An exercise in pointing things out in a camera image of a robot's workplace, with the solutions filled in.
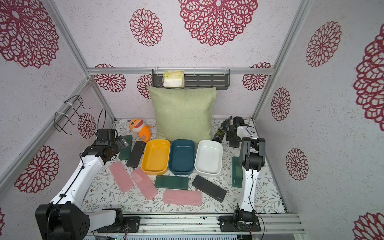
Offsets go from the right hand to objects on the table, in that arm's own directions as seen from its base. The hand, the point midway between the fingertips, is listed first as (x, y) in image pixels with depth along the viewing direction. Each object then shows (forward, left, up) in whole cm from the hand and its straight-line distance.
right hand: (235, 135), depth 108 cm
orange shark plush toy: (-2, +65, +4) cm, 65 cm away
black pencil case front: (-38, +20, -1) cm, 43 cm away
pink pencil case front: (-43, +33, -2) cm, 55 cm away
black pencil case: (-17, +68, +1) cm, 70 cm away
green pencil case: (-30, +3, -1) cm, 31 cm away
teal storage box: (-20, +37, +1) cm, 42 cm away
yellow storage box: (-19, +55, 0) cm, 58 cm away
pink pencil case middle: (-37, +58, -1) cm, 69 cm away
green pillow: (-3, +35, +24) cm, 43 cm away
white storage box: (-19, +20, +1) cm, 28 cm away
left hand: (-23, +71, +18) cm, 77 cm away
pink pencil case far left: (-33, +73, 0) cm, 80 cm away
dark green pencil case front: (-36, +42, +1) cm, 55 cm away
